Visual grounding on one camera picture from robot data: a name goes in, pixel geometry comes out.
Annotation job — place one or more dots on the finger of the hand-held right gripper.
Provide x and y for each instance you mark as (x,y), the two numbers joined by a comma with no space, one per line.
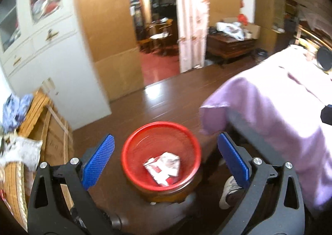
(327,114)

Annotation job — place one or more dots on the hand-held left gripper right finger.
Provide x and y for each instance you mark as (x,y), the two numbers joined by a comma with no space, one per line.
(232,158)

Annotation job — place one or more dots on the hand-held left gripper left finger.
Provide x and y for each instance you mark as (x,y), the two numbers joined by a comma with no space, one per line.
(99,158)

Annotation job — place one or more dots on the red plastic mesh basket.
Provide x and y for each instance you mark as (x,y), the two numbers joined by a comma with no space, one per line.
(129,146)

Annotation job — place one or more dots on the grey sneaker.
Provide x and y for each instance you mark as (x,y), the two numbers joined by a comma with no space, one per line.
(229,190)

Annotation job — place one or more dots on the wooden slatted furniture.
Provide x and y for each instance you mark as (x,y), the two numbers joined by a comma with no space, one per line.
(51,146)

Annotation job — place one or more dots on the black round object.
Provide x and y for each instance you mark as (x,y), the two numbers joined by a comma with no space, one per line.
(325,58)

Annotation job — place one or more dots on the purple cloth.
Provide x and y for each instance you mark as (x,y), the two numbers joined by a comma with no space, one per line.
(272,100)

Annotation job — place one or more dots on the crumpled red white paper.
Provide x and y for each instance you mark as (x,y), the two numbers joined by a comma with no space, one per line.
(163,168)

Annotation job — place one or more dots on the white grey woven bag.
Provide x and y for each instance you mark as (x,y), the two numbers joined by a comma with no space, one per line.
(23,150)

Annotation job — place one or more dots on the wooden slat board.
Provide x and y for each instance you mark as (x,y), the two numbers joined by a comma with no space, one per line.
(36,110)

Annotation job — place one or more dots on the black bag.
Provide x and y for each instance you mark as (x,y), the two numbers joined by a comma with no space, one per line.
(260,52)

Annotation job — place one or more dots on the blue patterned cloth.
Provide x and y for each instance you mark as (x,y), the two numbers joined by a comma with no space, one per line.
(15,111)

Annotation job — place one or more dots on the wooden shelf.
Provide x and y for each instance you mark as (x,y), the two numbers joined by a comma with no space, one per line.
(290,14)

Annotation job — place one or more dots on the white cabinet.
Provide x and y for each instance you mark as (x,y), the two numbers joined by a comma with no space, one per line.
(64,55)

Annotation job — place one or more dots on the dark wooden low table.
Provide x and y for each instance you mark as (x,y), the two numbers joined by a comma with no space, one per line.
(228,48)

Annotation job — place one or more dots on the open cardboard box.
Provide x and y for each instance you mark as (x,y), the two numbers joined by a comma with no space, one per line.
(254,31)

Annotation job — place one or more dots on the wooden chair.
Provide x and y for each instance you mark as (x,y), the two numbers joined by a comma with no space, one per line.
(144,44)

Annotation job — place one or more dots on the red round ornament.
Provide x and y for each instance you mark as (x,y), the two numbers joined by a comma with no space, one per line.
(243,18)

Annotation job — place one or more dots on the white plastic bag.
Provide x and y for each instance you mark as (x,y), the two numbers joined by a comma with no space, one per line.
(230,29)

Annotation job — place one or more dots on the white red patterned curtain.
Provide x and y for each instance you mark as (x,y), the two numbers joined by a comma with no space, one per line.
(192,16)

